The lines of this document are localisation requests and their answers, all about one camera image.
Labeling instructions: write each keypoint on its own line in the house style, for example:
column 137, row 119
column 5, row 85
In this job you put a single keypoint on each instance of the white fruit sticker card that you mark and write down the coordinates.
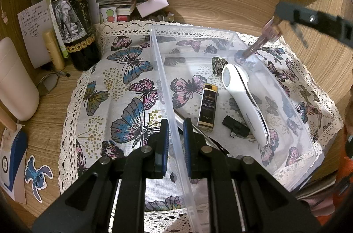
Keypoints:
column 109, row 15

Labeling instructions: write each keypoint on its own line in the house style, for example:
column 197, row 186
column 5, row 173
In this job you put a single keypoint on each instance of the clear plastic box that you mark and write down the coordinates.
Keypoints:
column 193, row 78

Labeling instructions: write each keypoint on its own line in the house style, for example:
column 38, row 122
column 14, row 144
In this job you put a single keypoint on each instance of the blue and white card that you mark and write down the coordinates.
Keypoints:
column 13, row 180

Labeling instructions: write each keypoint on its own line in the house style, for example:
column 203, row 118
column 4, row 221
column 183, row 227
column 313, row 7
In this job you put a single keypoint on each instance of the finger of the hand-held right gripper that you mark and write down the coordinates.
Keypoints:
column 303, row 15

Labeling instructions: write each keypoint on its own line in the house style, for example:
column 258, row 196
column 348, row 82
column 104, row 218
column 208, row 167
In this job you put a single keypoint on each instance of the silver pen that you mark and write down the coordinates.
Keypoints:
column 178, row 117

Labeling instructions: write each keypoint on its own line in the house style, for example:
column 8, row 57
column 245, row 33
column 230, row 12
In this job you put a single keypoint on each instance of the yellow tube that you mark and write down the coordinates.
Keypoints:
column 53, row 51

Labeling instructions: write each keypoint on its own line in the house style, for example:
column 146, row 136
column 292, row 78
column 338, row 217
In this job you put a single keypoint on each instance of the white handheld massager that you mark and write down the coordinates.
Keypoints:
column 245, row 100

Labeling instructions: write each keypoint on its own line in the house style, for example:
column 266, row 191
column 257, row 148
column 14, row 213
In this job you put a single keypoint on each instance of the orange clothing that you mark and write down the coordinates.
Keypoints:
column 346, row 167

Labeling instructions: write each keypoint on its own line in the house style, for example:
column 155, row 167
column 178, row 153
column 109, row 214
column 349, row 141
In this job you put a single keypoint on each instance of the translucent purple hair clip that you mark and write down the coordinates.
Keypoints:
column 266, row 37

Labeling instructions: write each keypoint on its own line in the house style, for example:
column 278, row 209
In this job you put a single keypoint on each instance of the white folded card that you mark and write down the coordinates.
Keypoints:
column 153, row 5

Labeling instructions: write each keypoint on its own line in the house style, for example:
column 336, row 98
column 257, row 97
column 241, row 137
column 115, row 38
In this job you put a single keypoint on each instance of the black and gold lighter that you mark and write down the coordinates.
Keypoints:
column 208, row 109

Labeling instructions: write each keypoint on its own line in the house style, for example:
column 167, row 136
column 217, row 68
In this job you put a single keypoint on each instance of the pale pink tumbler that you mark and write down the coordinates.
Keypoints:
column 16, row 84

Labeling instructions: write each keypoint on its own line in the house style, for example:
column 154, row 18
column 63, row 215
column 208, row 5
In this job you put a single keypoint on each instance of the small black dongle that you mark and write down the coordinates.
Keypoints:
column 234, row 125

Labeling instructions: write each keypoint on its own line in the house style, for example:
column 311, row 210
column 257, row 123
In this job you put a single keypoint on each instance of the patterned hair clip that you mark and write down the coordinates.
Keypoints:
column 219, row 65

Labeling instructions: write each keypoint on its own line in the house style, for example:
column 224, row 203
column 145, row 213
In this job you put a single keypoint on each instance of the small round mirror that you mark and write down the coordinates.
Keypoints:
column 48, row 84

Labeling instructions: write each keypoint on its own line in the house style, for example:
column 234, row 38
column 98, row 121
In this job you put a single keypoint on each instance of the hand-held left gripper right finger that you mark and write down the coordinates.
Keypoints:
column 188, row 147

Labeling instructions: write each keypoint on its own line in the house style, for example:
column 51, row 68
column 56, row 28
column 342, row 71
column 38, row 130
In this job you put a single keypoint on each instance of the blue cartoon sticker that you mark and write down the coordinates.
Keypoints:
column 37, row 173

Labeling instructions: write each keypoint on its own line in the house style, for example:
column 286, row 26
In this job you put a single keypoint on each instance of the white handwritten note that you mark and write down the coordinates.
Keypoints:
column 30, row 29

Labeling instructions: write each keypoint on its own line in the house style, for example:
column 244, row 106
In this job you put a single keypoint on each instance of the butterfly print lace tablecloth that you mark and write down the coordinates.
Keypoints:
column 124, row 89

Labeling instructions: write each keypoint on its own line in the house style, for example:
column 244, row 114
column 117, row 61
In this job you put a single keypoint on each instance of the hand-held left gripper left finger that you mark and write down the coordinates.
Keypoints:
column 161, row 147

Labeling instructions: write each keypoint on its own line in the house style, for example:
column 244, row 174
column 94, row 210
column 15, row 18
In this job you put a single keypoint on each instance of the dark wine bottle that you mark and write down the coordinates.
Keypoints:
column 74, row 29

